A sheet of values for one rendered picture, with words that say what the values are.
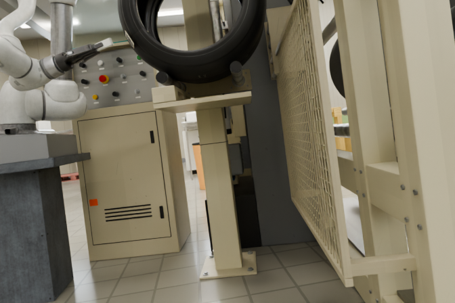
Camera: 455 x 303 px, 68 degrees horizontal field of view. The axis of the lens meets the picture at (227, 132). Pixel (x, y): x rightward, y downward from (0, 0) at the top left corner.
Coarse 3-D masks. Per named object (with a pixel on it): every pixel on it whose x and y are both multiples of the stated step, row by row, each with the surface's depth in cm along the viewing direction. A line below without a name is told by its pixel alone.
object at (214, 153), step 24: (192, 0) 161; (192, 24) 161; (192, 48) 161; (216, 120) 161; (216, 144) 161; (216, 168) 161; (216, 192) 161; (216, 216) 161; (216, 240) 161; (216, 264) 161; (240, 264) 161
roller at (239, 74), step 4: (232, 64) 123; (236, 64) 123; (240, 64) 123; (232, 68) 123; (236, 68) 123; (240, 68) 123; (232, 72) 125; (236, 72) 123; (240, 72) 127; (232, 76) 139; (236, 76) 132; (240, 76) 136; (236, 80) 143; (240, 80) 146; (236, 84) 155; (240, 84) 156
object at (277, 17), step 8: (272, 8) 152; (280, 8) 152; (288, 8) 151; (272, 16) 152; (280, 16) 152; (296, 16) 151; (264, 24) 171; (272, 24) 152; (280, 24) 152; (272, 32) 152; (280, 32) 152; (296, 32) 151; (272, 40) 152; (272, 48) 152; (288, 48) 151; (296, 48) 151; (304, 48) 151; (272, 56) 152; (272, 64) 171; (304, 64) 151; (272, 72) 171; (296, 72) 170
